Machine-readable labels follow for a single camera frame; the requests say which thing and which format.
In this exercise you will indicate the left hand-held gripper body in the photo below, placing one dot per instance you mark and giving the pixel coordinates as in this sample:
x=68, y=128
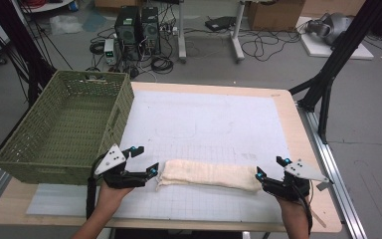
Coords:
x=112, y=159

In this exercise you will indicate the white bench power supply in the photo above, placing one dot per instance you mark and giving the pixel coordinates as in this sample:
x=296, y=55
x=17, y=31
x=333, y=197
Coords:
x=110, y=51

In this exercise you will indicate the person's left hand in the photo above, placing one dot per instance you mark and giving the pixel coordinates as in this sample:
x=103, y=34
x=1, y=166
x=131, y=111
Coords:
x=111, y=199

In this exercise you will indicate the small black computer tower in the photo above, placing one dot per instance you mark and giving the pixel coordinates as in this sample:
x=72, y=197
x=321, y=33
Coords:
x=151, y=31

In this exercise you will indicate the clear plastic bag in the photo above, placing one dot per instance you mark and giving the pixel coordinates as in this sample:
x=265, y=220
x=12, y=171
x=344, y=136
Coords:
x=65, y=25

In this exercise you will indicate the black tripod stand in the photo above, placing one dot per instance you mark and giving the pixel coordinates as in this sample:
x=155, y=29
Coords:
x=336, y=59

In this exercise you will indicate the white grid mat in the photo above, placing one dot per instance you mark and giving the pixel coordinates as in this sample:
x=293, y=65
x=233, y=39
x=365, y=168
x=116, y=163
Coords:
x=205, y=126

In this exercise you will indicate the white desk leg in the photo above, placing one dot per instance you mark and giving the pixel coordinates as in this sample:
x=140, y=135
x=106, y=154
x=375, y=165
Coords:
x=181, y=33
x=237, y=36

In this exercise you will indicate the cream towel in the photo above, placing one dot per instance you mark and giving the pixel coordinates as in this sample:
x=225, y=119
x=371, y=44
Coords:
x=205, y=174

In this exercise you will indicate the person's right hand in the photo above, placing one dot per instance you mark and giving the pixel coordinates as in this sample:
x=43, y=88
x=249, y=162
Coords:
x=293, y=207

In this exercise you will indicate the green woven basket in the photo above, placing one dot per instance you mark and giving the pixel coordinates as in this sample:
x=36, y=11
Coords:
x=73, y=116

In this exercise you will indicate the large black computer tower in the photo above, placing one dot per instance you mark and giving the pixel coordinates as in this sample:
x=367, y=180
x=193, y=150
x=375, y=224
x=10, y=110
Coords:
x=127, y=33

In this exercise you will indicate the flat black device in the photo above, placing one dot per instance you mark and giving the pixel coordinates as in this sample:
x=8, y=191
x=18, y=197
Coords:
x=219, y=23

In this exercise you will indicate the white floor board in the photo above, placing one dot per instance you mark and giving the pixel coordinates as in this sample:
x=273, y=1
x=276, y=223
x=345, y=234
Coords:
x=328, y=51

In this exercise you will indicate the grey headset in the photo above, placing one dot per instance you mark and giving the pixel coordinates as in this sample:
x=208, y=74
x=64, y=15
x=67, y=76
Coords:
x=331, y=28

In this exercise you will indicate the black frame stand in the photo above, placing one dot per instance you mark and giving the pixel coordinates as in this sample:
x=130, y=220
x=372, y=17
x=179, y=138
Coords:
x=26, y=49

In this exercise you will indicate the brown cardboard box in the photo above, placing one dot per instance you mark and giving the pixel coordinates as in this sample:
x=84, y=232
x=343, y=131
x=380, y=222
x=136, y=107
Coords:
x=275, y=15

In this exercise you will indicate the aluminium rail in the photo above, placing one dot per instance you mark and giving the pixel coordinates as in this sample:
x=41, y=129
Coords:
x=338, y=186

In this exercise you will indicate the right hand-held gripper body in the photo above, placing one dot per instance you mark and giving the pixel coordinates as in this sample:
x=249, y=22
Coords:
x=298, y=172

